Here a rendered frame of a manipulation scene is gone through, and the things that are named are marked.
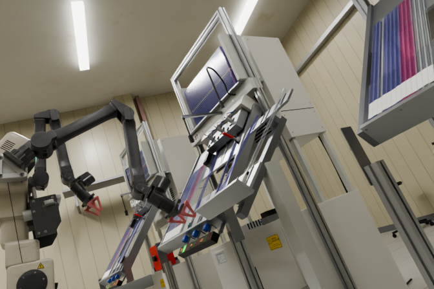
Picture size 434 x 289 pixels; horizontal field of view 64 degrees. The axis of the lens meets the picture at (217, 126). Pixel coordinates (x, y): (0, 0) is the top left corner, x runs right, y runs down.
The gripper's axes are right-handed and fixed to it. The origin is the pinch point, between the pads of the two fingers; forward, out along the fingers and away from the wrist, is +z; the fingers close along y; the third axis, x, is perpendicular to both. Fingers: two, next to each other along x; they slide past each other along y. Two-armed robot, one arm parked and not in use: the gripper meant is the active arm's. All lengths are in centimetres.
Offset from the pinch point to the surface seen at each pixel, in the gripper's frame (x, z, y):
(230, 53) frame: -96, -18, -12
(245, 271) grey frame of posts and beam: 13.7, 25.9, -13.0
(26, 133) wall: -185, -168, 407
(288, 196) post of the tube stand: -5.5, 17.8, -43.7
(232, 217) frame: -2.8, 12.6, -14.6
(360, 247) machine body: -29, 88, -11
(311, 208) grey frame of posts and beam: -31, 52, -14
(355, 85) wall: -349, 184, 98
